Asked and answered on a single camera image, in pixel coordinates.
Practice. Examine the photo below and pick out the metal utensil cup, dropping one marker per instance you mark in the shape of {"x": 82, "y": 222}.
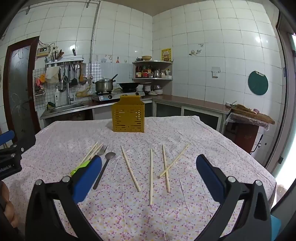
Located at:
{"x": 55, "y": 58}

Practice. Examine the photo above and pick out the plastic covered cabinet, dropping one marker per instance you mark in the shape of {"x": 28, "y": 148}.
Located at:
{"x": 242, "y": 134}

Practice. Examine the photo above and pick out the hanging cloth bag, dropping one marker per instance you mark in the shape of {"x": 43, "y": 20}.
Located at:
{"x": 51, "y": 75}

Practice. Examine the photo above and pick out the yellow wall poster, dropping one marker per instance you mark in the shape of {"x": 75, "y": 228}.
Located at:
{"x": 166, "y": 54}

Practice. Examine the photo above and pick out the wooden cutting board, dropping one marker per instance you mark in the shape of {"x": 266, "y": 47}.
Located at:
{"x": 254, "y": 114}

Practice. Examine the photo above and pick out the metal fork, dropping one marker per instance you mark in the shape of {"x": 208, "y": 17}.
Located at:
{"x": 101, "y": 150}

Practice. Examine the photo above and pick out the wall hook sticker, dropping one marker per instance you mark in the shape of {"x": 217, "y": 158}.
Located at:
{"x": 195, "y": 51}

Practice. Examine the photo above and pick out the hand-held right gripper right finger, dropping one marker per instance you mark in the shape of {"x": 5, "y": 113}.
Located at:
{"x": 210, "y": 180}

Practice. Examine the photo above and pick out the brown glass door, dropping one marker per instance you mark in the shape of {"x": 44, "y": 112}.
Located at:
{"x": 19, "y": 92}

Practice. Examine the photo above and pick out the stack of plates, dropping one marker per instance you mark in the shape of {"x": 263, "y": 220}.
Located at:
{"x": 152, "y": 90}

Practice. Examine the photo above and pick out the white wall socket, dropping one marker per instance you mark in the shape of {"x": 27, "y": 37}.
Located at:
{"x": 215, "y": 71}

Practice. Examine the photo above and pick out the metal wall rack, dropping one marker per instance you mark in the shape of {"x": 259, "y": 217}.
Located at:
{"x": 64, "y": 61}

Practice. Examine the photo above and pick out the brown kitchen countertop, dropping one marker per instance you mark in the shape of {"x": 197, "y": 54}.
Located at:
{"x": 189, "y": 102}

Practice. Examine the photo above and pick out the stainless steel pot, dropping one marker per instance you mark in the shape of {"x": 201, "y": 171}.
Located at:
{"x": 104, "y": 86}

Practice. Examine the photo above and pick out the wooden chopstick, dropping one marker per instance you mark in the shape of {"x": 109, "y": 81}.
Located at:
{"x": 92, "y": 151}
{"x": 175, "y": 160}
{"x": 151, "y": 178}
{"x": 166, "y": 169}
{"x": 97, "y": 150}
{"x": 130, "y": 169}

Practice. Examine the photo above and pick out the hanging black spatula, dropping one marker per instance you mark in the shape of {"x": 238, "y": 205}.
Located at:
{"x": 74, "y": 80}

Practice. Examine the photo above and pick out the yellow plastic utensil holder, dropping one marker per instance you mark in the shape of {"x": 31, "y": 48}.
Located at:
{"x": 128, "y": 113}

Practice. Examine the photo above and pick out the white soap dispenser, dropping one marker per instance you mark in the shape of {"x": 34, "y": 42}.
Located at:
{"x": 56, "y": 96}

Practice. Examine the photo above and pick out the kitchen cabinets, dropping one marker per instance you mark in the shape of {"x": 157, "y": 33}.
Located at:
{"x": 171, "y": 110}

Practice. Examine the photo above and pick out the green round cutting board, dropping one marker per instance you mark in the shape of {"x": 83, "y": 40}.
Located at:
{"x": 258, "y": 83}

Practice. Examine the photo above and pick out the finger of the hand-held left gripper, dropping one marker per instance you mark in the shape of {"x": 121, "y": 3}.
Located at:
{"x": 24, "y": 141}
{"x": 7, "y": 137}

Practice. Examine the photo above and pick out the tan bowl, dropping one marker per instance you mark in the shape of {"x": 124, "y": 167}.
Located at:
{"x": 146, "y": 58}

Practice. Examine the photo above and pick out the floral tablecloth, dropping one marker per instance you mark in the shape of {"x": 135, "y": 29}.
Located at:
{"x": 143, "y": 217}

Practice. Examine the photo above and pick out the stainless steel sink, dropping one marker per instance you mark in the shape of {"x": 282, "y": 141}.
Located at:
{"x": 68, "y": 108}

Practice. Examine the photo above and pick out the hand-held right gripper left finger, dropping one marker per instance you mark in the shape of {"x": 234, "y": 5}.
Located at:
{"x": 87, "y": 178}

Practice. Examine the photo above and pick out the black wok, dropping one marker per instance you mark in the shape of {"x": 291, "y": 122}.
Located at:
{"x": 128, "y": 85}

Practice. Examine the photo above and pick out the blue plastic stool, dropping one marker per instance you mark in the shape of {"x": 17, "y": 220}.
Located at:
{"x": 275, "y": 224}

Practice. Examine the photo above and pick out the metal spoon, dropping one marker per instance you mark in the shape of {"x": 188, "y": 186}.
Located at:
{"x": 104, "y": 166}

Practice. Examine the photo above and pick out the metal wall pipe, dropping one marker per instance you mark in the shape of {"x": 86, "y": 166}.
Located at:
{"x": 93, "y": 34}

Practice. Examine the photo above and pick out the gas stove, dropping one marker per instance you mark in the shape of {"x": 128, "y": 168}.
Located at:
{"x": 108, "y": 97}

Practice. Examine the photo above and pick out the metal corner shelf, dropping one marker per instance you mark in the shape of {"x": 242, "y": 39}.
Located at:
{"x": 152, "y": 62}

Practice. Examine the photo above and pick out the person's left hand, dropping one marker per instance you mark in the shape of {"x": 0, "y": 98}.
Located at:
{"x": 8, "y": 206}

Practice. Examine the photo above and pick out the red sauce bottle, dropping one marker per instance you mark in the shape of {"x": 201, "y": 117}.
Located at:
{"x": 138, "y": 73}

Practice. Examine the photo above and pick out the yellow controller box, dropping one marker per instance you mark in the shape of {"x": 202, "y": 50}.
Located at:
{"x": 42, "y": 52}

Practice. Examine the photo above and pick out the metal faucet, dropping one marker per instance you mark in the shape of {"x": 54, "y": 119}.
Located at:
{"x": 69, "y": 95}

